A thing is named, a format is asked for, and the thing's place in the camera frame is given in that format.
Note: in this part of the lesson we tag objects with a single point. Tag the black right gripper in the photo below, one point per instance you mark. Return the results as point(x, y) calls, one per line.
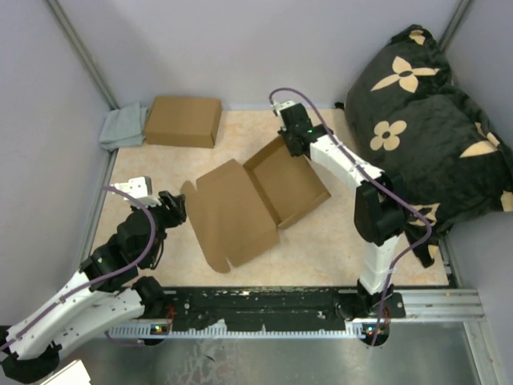
point(284, 134)

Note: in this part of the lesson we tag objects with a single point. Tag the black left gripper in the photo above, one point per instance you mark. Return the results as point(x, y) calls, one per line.
point(177, 212)

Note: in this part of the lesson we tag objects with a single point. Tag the brown cardboard box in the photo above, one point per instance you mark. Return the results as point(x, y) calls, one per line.
point(237, 210)
point(180, 121)

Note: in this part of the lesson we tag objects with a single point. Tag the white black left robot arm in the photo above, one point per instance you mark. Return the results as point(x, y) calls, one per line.
point(104, 291)

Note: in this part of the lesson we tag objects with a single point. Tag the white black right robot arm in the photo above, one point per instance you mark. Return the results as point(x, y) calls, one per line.
point(378, 218)

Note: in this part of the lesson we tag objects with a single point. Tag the closed brown cardboard box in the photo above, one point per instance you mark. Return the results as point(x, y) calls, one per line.
point(180, 121)

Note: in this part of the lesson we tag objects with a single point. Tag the grey folded cloth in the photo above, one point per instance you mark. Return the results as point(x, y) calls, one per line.
point(124, 128)

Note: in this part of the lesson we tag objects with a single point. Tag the black floral pillow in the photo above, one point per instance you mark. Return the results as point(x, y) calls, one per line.
point(406, 116)

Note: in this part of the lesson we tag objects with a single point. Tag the white paper sheet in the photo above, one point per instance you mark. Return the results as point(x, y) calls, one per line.
point(74, 373)

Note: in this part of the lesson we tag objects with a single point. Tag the white slotted cable duct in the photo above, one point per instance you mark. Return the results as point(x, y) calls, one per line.
point(159, 330)

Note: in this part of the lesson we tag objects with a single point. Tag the right grey metal corner rail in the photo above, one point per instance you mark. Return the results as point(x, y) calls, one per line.
point(461, 11)

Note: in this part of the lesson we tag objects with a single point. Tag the grey metal corner rail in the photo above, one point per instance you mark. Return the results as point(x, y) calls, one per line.
point(461, 11)
point(81, 52)

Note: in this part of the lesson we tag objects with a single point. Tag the aluminium frame rail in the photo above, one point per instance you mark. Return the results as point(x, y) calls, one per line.
point(441, 305)

